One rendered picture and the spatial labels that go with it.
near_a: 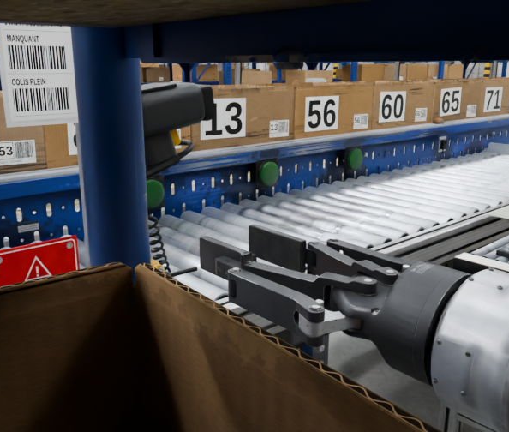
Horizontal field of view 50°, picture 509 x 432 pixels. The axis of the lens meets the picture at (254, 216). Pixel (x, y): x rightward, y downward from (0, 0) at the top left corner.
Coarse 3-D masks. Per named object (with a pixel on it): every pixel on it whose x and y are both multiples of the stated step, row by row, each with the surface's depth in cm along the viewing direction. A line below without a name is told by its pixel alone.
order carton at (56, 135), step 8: (48, 128) 121; (56, 128) 122; (64, 128) 124; (184, 128) 145; (48, 136) 122; (56, 136) 123; (64, 136) 124; (184, 136) 145; (48, 144) 122; (56, 144) 123; (64, 144) 125; (48, 152) 122; (56, 152) 124; (64, 152) 125; (48, 160) 123; (56, 160) 124; (64, 160) 125; (72, 160) 126; (48, 168) 123
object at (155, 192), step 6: (150, 180) 133; (150, 186) 132; (156, 186) 134; (162, 186) 135; (150, 192) 133; (156, 192) 134; (162, 192) 135; (150, 198) 133; (156, 198) 134; (162, 198) 136; (150, 204) 134; (156, 204) 135
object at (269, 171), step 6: (270, 162) 158; (264, 168) 156; (270, 168) 157; (276, 168) 159; (264, 174) 157; (270, 174) 158; (276, 174) 160; (264, 180) 157; (270, 180) 158; (276, 180) 160
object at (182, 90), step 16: (144, 96) 62; (160, 96) 64; (176, 96) 65; (192, 96) 66; (208, 96) 68; (144, 112) 62; (160, 112) 64; (176, 112) 65; (192, 112) 67; (208, 112) 68; (144, 128) 63; (160, 128) 64; (176, 128) 66; (144, 144) 65; (160, 144) 66; (176, 144) 69; (160, 160) 67; (176, 160) 68
